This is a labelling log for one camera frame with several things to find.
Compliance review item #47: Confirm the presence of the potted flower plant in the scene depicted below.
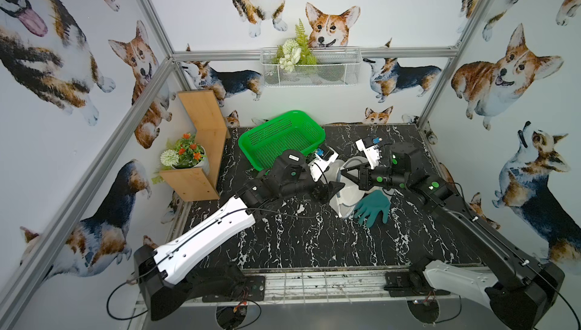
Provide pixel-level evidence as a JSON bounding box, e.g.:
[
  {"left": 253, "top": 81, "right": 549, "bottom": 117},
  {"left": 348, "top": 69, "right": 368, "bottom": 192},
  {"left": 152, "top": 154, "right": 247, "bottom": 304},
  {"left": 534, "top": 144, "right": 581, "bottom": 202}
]
[{"left": 152, "top": 133, "right": 210, "bottom": 184}]

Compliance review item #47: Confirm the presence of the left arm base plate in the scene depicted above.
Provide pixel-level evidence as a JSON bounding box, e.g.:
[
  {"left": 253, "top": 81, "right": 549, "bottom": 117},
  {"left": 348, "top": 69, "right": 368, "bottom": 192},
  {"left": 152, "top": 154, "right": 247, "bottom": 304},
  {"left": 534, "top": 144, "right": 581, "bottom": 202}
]
[{"left": 202, "top": 276, "right": 266, "bottom": 303}]

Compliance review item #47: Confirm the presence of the white wire wall basket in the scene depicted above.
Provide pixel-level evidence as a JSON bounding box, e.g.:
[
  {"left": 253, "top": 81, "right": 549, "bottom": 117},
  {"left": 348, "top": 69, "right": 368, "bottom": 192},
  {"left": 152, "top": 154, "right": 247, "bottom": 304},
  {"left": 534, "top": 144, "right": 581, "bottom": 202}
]
[{"left": 260, "top": 47, "right": 363, "bottom": 87}]

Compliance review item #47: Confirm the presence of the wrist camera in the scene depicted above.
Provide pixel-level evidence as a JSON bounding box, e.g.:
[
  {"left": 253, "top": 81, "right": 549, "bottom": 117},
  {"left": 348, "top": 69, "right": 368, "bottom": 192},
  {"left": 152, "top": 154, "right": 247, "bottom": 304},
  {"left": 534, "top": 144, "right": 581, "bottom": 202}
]
[
  {"left": 307, "top": 143, "right": 339, "bottom": 182},
  {"left": 356, "top": 137, "right": 383, "bottom": 169}
]

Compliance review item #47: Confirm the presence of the white flower fern bouquet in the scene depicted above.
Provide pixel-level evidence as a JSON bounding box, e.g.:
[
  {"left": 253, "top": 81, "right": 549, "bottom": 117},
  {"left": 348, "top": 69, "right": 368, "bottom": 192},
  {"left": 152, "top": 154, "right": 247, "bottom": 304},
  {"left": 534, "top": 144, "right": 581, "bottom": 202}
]
[{"left": 272, "top": 20, "right": 318, "bottom": 73}]

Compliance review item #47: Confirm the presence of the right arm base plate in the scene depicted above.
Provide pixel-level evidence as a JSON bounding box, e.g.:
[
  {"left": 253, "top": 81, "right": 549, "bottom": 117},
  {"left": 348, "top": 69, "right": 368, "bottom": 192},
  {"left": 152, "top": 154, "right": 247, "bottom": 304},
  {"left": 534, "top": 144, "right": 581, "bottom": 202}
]
[{"left": 384, "top": 271, "right": 431, "bottom": 297}]

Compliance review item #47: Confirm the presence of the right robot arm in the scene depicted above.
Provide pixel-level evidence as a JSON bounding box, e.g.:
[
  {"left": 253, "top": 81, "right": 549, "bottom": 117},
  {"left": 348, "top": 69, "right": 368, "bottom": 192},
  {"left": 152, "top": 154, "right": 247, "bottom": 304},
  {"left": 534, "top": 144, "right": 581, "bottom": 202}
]
[{"left": 343, "top": 137, "right": 564, "bottom": 329}]

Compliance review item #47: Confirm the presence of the wooden shelf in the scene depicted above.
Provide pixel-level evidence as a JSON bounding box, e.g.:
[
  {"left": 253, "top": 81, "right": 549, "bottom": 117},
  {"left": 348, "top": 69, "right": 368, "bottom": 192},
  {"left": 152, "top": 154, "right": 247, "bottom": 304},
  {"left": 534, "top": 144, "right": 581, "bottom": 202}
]
[{"left": 159, "top": 90, "right": 229, "bottom": 201}]

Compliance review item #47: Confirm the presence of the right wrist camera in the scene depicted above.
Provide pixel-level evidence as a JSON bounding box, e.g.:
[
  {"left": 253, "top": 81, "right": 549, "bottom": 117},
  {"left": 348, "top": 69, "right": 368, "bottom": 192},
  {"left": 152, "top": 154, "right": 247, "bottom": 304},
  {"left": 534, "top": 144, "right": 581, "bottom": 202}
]
[{"left": 356, "top": 137, "right": 383, "bottom": 169}]

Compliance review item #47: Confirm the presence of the green rubber glove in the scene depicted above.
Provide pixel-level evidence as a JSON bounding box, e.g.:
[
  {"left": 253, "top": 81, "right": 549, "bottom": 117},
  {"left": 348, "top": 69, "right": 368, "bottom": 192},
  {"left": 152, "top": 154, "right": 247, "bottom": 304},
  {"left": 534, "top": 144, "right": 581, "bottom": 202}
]
[{"left": 353, "top": 191, "right": 391, "bottom": 228}]

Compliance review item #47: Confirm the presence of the green plastic basket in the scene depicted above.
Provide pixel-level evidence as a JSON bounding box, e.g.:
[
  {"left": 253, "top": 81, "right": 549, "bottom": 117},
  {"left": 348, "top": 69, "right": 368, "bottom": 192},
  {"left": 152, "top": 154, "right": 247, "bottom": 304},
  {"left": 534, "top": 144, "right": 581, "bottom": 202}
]
[{"left": 238, "top": 110, "right": 326, "bottom": 171}]

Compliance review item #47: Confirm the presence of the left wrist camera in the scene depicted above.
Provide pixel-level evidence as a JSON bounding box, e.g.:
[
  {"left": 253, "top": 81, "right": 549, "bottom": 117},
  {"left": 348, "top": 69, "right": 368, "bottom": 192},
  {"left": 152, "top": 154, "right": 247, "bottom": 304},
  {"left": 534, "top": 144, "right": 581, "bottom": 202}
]
[{"left": 307, "top": 143, "right": 339, "bottom": 182}]

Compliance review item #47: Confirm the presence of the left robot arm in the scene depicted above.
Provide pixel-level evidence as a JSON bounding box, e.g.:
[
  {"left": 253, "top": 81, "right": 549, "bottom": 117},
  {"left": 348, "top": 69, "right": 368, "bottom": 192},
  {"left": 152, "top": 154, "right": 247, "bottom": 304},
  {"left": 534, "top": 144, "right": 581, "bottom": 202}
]
[{"left": 133, "top": 145, "right": 344, "bottom": 321}]

